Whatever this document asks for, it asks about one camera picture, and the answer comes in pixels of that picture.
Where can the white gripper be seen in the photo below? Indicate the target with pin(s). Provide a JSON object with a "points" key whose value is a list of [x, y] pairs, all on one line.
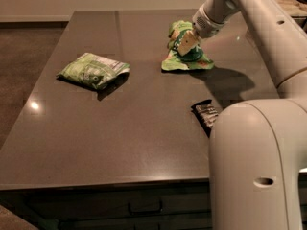
{"points": [[207, 25]]}

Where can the green rice chip bag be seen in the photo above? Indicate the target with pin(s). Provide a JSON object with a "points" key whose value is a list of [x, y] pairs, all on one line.
{"points": [[195, 59]]}

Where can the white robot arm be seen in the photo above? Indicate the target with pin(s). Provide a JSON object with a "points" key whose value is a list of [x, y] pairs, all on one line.
{"points": [[258, 148]]}

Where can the black rxbar chocolate bar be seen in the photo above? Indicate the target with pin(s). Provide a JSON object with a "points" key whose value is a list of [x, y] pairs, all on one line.
{"points": [[206, 114]]}

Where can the light green snack bag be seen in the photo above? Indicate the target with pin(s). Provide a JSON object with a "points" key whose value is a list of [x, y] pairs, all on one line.
{"points": [[93, 71]]}

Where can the dark cabinet drawer front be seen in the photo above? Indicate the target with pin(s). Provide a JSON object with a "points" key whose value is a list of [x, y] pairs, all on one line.
{"points": [[93, 204]]}

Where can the black wire basket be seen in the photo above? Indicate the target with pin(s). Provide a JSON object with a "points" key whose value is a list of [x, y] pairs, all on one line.
{"points": [[296, 9]]}

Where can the black drawer handle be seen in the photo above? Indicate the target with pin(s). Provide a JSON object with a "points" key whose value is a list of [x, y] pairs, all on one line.
{"points": [[145, 209]]}

